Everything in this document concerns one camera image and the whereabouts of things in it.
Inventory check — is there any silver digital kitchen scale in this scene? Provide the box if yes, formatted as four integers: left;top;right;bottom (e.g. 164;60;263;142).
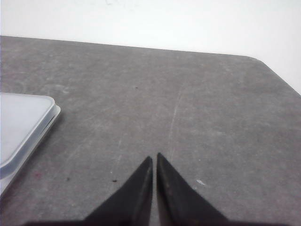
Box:
0;92;61;196

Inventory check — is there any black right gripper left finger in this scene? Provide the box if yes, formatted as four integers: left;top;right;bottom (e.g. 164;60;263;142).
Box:
84;156;153;226

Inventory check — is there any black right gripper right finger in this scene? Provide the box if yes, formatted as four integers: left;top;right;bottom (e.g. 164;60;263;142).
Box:
157;153;230;226

